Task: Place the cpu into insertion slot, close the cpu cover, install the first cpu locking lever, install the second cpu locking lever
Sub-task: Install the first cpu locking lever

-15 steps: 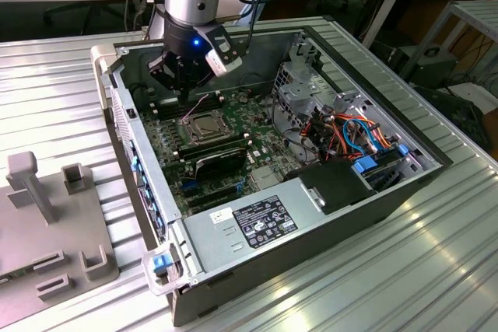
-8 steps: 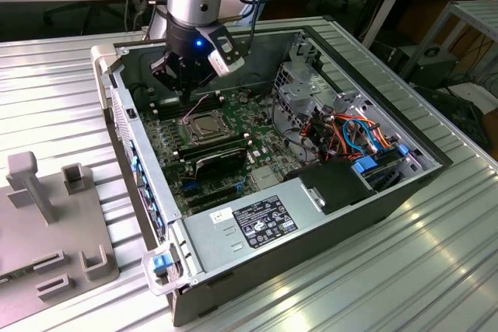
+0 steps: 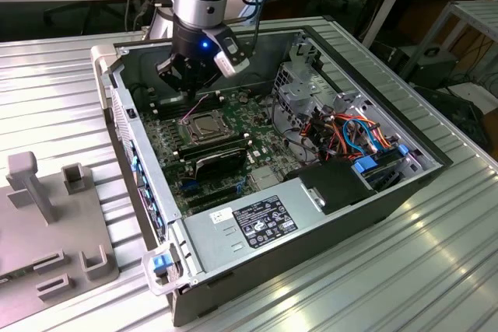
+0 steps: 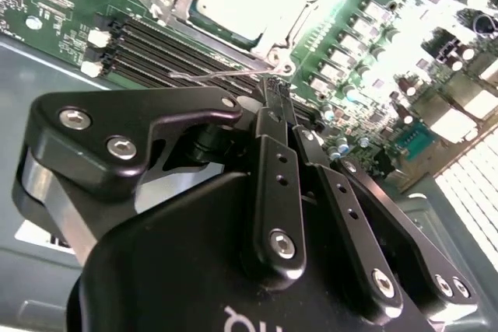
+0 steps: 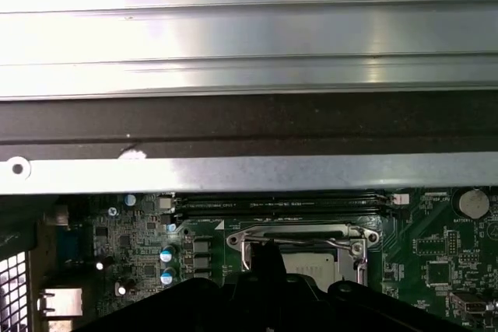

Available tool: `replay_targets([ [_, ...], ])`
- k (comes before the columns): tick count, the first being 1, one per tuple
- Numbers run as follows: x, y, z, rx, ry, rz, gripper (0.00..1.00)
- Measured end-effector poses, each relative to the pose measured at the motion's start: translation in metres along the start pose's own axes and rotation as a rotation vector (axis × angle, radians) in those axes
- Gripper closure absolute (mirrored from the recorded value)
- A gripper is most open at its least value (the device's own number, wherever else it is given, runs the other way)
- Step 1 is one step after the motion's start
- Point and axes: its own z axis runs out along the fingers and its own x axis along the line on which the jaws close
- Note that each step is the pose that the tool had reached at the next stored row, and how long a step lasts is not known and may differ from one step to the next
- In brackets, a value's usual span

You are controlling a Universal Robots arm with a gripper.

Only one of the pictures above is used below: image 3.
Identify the silver square CPU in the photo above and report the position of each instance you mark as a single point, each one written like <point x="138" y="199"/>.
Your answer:
<point x="208" y="128"/>

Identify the black RAM slot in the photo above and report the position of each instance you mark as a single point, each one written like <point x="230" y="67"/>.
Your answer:
<point x="171" y="105"/>
<point x="218" y="142"/>
<point x="218" y="152"/>
<point x="171" y="109"/>
<point x="218" y="147"/>
<point x="167" y="102"/>
<point x="171" y="112"/>

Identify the CPU socket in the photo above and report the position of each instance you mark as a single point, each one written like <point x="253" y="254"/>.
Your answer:
<point x="183" y="125"/>

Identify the silver perforated drive cage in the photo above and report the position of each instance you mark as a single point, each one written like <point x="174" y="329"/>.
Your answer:
<point x="303" y="95"/>

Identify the black graphics card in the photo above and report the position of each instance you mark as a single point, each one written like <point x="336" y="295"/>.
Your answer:
<point x="221" y="165"/>

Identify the green motherboard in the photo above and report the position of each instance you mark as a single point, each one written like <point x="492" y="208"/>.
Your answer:
<point x="268" y="141"/>

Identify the silver chipset heatsink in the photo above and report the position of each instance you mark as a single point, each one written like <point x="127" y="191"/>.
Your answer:
<point x="264" y="178"/>

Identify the grey power supply unit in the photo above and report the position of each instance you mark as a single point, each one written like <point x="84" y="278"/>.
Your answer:
<point x="218" y="246"/>

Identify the black plastic shroud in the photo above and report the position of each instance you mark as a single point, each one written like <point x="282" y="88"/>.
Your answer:
<point x="338" y="188"/>

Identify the hard disk in blue carrier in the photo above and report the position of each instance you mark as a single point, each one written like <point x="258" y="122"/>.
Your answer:
<point x="365" y="165"/>

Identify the blue plastic clip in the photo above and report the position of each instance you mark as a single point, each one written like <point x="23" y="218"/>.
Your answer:
<point x="403" y="150"/>

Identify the grey plastic parts rack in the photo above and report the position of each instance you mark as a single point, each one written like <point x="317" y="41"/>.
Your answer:
<point x="39" y="231"/>

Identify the open grey PC case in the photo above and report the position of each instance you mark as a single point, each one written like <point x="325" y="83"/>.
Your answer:
<point x="350" y="231"/>

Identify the black equipment box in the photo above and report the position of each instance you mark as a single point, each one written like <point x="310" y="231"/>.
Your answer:
<point x="435" y="67"/>

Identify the black bag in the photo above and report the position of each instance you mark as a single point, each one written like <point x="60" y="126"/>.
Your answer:
<point x="455" y="114"/>

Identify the grey metal shelf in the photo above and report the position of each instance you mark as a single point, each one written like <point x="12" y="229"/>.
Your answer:
<point x="478" y="13"/>

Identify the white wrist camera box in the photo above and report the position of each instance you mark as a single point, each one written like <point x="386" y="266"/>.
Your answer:
<point x="227" y="65"/>

